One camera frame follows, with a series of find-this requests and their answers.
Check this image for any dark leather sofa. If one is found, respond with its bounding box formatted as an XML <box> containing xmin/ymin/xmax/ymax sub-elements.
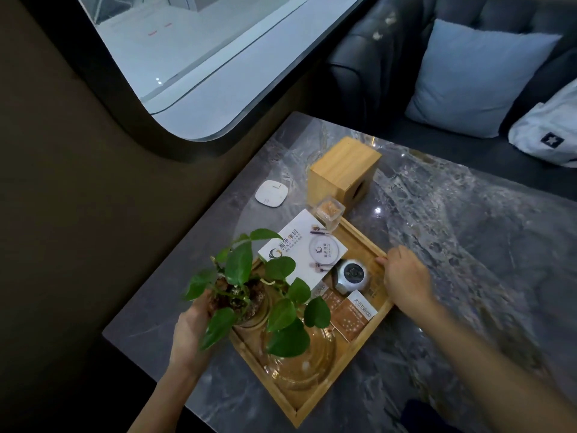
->
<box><xmin>324</xmin><ymin>0</ymin><xmax>577</xmax><ymax>202</ymax></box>

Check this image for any wooden serving tray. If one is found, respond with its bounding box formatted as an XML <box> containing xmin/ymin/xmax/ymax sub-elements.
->
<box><xmin>227</xmin><ymin>216</ymin><xmax>395</xmax><ymax>429</ymax></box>

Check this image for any white square coaster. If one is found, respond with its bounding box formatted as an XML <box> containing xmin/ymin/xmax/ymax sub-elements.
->
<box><xmin>255</xmin><ymin>179</ymin><xmax>289</xmax><ymax>207</ymax></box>

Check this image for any small brown box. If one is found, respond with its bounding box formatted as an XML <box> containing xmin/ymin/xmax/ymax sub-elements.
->
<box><xmin>322</xmin><ymin>288</ymin><xmax>344</xmax><ymax>312</ymax></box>

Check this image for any clear glass ashtray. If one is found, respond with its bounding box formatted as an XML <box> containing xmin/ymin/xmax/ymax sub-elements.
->
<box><xmin>261</xmin><ymin>324</ymin><xmax>337</xmax><ymax>393</ymax></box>

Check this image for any person's left hand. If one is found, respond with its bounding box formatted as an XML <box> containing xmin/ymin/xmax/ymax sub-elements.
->
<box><xmin>169</xmin><ymin>292</ymin><xmax>217</xmax><ymax>376</ymax></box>

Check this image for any white printed card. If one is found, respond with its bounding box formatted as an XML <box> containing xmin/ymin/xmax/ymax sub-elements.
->
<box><xmin>258</xmin><ymin>208</ymin><xmax>349</xmax><ymax>290</ymax></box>

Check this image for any light blue cushion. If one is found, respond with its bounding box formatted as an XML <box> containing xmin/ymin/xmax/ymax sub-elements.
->
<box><xmin>404</xmin><ymin>19</ymin><xmax>563</xmax><ymax>139</ymax></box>

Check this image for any clear toothpick holder cube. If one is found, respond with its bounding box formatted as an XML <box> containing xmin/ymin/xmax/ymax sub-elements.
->
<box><xmin>314</xmin><ymin>196</ymin><xmax>347</xmax><ymax>232</ymax></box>

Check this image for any silver round call bell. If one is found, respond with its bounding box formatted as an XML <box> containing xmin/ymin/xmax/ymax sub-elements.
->
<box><xmin>332</xmin><ymin>259</ymin><xmax>371</xmax><ymax>296</ymax></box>

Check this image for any person's right forearm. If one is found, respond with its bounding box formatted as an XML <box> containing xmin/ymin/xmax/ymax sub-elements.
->
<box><xmin>406</xmin><ymin>296</ymin><xmax>577</xmax><ymax>433</ymax></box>

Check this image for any person's right hand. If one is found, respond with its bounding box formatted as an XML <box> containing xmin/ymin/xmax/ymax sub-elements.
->
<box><xmin>375</xmin><ymin>245</ymin><xmax>438</xmax><ymax>316</ymax></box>

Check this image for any brown starry matchbox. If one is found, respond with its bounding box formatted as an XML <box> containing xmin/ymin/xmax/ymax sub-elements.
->
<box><xmin>330</xmin><ymin>290</ymin><xmax>379</xmax><ymax>342</ymax></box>

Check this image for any person's left forearm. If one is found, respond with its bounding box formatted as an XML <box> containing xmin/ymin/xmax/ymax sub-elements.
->
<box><xmin>128</xmin><ymin>363</ymin><xmax>204</xmax><ymax>433</ymax></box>

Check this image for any green plant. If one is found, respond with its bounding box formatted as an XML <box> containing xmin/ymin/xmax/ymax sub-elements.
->
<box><xmin>182</xmin><ymin>228</ymin><xmax>332</xmax><ymax>359</ymax></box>

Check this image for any white tote bag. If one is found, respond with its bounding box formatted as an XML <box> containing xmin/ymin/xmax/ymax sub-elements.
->
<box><xmin>508</xmin><ymin>78</ymin><xmax>577</xmax><ymax>168</ymax></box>

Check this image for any wooden tissue box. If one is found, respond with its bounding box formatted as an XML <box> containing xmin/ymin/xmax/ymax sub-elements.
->
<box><xmin>307</xmin><ymin>136</ymin><xmax>383</xmax><ymax>210</ymax></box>

